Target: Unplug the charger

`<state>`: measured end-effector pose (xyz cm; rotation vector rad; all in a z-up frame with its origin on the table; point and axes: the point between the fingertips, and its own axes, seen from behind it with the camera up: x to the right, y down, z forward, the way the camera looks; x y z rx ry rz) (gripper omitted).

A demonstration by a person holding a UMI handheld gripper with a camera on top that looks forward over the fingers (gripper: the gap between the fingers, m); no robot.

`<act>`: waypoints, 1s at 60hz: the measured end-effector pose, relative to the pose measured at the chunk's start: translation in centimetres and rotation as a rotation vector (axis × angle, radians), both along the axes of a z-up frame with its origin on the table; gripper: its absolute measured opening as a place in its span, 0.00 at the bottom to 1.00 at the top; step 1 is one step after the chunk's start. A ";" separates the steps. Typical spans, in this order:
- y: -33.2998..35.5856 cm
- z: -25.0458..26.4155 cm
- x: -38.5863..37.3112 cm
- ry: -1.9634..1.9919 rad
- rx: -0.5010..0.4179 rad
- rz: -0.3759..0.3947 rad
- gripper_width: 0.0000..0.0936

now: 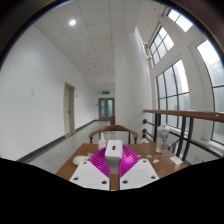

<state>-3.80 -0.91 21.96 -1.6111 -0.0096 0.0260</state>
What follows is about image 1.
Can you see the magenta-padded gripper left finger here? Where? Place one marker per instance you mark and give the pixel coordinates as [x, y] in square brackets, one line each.
[88, 175]

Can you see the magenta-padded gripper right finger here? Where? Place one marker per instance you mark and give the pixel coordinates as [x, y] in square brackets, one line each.
[140, 173]

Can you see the white charger block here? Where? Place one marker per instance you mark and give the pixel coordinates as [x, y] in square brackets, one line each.
[113, 151]

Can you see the white paper card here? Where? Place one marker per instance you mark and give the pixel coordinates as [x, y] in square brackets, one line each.
[176, 160]

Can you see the clear plastic bottle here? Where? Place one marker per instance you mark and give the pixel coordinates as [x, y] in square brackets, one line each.
[162, 138]

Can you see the wooden chair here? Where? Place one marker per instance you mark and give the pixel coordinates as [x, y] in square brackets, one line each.
[113, 127]

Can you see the beige side door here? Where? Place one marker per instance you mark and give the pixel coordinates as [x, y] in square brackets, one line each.
[69, 110]

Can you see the grey double glass door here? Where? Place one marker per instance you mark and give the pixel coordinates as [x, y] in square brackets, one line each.
[106, 109]

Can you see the wooden handrail black railing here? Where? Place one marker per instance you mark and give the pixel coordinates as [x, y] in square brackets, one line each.
[186, 114]

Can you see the tall black-framed window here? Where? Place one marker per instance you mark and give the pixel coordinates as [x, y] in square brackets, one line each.
[173, 96]

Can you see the green exit sign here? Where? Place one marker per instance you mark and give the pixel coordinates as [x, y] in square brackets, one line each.
[105, 92]

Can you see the wide black-framed window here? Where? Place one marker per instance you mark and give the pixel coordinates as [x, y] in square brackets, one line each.
[215, 86]

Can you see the arched upper window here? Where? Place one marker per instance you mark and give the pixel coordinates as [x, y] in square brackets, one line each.
[161, 45]

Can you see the round ceiling light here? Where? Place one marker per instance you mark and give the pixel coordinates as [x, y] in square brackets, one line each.
[72, 22]

